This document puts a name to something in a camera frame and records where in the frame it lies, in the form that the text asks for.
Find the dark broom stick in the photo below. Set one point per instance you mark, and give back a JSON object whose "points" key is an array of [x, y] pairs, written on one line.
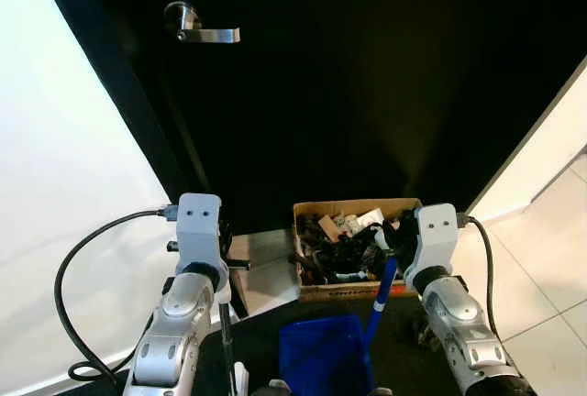
{"points": [[227, 346]]}

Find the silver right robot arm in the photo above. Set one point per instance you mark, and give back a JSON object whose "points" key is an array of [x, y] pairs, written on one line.
{"points": [[463, 323]]}

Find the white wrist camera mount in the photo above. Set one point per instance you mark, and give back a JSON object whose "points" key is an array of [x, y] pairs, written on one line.
{"points": [[199, 228], [436, 236]]}

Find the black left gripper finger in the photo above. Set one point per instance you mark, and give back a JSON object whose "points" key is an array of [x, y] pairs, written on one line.
{"points": [[238, 277]]}

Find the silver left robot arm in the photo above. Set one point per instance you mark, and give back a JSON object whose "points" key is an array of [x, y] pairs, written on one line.
{"points": [[174, 332]]}

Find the black floor mat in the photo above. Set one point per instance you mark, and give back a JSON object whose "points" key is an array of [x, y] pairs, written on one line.
{"points": [[404, 368]]}

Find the black door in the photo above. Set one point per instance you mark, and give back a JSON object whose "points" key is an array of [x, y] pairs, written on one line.
{"points": [[367, 75]]}

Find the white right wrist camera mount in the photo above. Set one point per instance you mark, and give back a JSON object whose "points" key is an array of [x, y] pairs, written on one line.
{"points": [[436, 236]]}

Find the cardboard box of clutter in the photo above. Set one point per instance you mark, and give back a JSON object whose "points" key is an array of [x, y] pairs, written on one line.
{"points": [[316, 293]]}

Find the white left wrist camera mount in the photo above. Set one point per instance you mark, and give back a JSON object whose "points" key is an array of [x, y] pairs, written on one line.
{"points": [[199, 228]]}

